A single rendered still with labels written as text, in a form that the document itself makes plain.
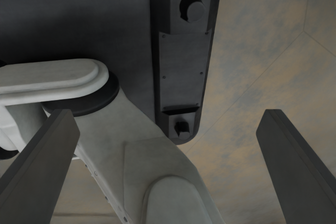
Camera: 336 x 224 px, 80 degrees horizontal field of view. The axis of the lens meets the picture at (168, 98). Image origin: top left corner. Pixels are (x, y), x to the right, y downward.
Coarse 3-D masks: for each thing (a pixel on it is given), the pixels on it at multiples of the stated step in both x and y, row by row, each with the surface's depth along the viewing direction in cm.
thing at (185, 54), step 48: (0, 0) 37; (48, 0) 38; (96, 0) 40; (144, 0) 41; (192, 0) 36; (0, 48) 42; (48, 48) 44; (96, 48) 46; (144, 48) 48; (192, 48) 48; (144, 96) 58; (192, 96) 58
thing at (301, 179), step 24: (264, 120) 10; (288, 120) 9; (264, 144) 10; (288, 144) 8; (288, 168) 8; (312, 168) 7; (288, 192) 8; (312, 192) 7; (288, 216) 8; (312, 216) 7
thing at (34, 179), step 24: (48, 120) 9; (72, 120) 11; (48, 144) 8; (72, 144) 11; (24, 168) 7; (48, 168) 8; (0, 192) 6; (24, 192) 7; (48, 192) 8; (0, 216) 6; (24, 216) 7; (48, 216) 8
